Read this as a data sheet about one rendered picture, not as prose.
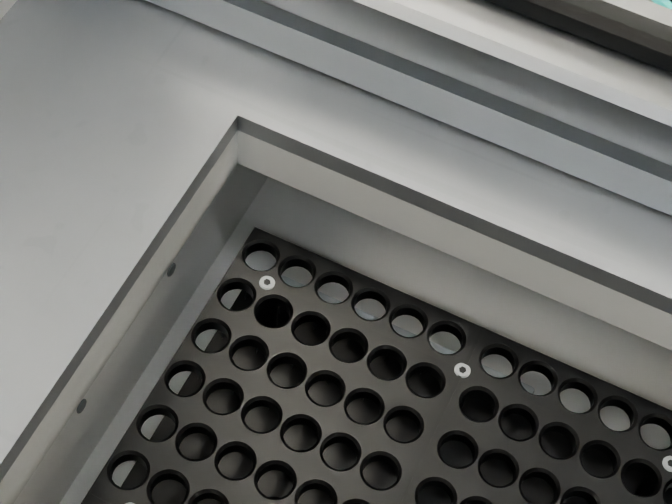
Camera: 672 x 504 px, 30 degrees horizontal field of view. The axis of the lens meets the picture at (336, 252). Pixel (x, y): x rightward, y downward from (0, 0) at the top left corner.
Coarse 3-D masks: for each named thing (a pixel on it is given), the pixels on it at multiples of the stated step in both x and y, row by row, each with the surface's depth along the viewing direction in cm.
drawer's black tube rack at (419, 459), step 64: (256, 320) 43; (320, 320) 43; (192, 384) 44; (256, 384) 41; (320, 384) 45; (384, 384) 42; (448, 384) 42; (128, 448) 40; (192, 448) 43; (256, 448) 40; (320, 448) 40; (384, 448) 40; (448, 448) 44; (512, 448) 41; (576, 448) 41
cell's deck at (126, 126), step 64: (64, 0) 44; (128, 0) 44; (0, 64) 42; (64, 64) 42; (128, 64) 42; (192, 64) 43; (256, 64) 43; (0, 128) 41; (64, 128) 41; (128, 128) 41; (192, 128) 41; (256, 128) 42; (320, 128) 41; (384, 128) 42; (448, 128) 42; (0, 192) 39; (64, 192) 39; (128, 192) 40; (192, 192) 40; (320, 192) 43; (384, 192) 41; (448, 192) 40; (512, 192) 40; (576, 192) 41; (0, 256) 38; (64, 256) 38; (128, 256) 38; (512, 256) 41; (576, 256) 39; (640, 256) 39; (0, 320) 37; (64, 320) 37; (128, 320) 40; (640, 320) 40; (0, 384) 36; (64, 384) 37; (0, 448) 35
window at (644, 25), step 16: (560, 0) 38; (576, 0) 37; (592, 0) 37; (608, 0) 37; (624, 0) 37; (640, 0) 36; (656, 0) 36; (592, 16) 38; (608, 16) 37; (624, 16) 37; (640, 16) 37; (656, 16) 37; (640, 32) 37; (656, 32) 37
